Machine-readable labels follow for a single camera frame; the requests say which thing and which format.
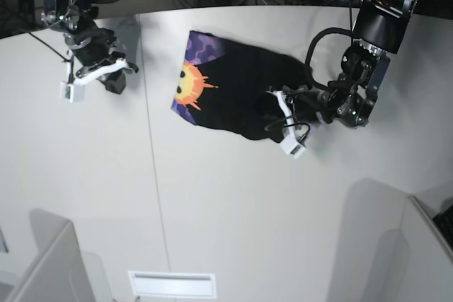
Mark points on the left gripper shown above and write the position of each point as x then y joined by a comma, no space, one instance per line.
301,109

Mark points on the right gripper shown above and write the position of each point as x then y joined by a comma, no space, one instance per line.
93,57

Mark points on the black T-shirt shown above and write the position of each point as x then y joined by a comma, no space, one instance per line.
228,85

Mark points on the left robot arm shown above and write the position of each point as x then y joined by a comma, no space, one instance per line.
377,32

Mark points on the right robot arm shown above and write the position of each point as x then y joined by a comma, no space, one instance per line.
71,16

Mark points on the black keyboard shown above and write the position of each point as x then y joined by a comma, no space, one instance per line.
444,223

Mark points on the white cabinet left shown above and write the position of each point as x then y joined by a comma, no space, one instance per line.
60,271

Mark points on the white slotted tray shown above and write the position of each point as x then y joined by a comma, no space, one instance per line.
173,285

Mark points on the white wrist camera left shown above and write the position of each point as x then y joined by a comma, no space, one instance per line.
292,147

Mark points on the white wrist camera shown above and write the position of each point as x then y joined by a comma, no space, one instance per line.
292,147
72,93

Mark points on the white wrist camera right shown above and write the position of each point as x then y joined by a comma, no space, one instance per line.
72,93

